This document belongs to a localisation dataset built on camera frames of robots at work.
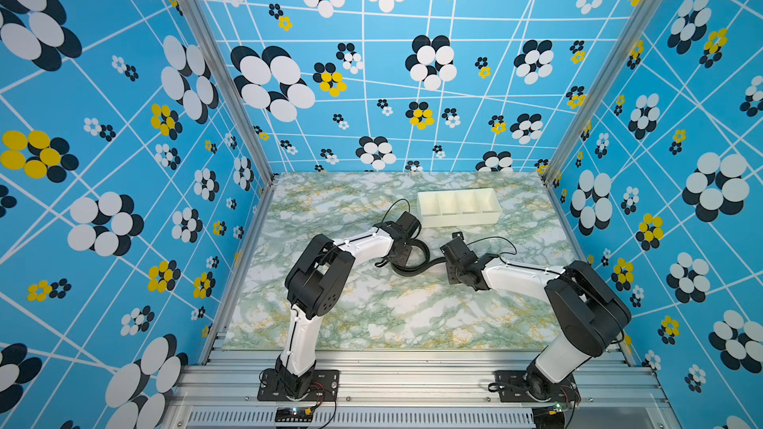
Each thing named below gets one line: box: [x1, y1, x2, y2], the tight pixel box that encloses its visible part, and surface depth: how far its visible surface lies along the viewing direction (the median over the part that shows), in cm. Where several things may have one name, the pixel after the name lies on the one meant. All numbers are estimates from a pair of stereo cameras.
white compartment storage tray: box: [417, 188, 503, 229], surface depth 112 cm
